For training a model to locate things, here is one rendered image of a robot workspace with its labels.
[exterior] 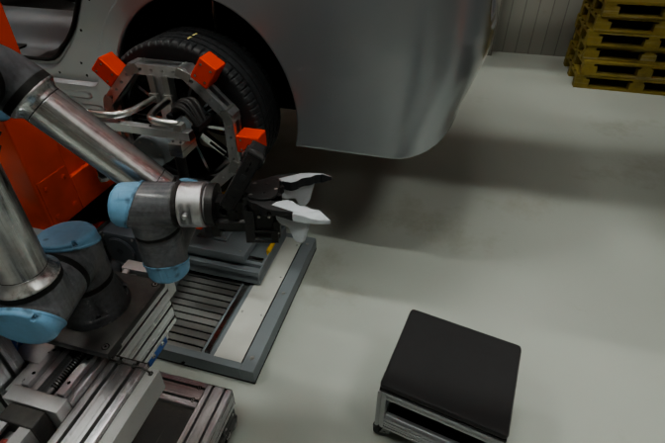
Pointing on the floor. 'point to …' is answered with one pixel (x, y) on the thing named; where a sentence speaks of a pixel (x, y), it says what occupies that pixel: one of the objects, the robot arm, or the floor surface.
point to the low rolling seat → (447, 384)
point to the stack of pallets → (619, 39)
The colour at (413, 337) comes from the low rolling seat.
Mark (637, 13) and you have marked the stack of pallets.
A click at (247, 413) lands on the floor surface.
